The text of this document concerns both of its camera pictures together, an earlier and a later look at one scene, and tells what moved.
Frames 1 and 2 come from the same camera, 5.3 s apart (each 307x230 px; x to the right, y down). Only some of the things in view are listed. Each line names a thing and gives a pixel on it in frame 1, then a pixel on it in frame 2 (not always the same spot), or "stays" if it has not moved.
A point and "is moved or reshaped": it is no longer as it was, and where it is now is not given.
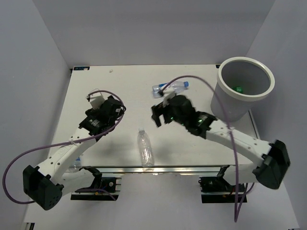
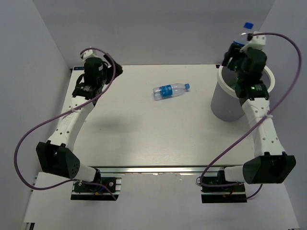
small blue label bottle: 76,166 is moved or reshaped
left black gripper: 93,112 to 118,71
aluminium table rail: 171,170 stays
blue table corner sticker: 81,68 stays
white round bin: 240,80 stays
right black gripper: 158,110 to 232,50
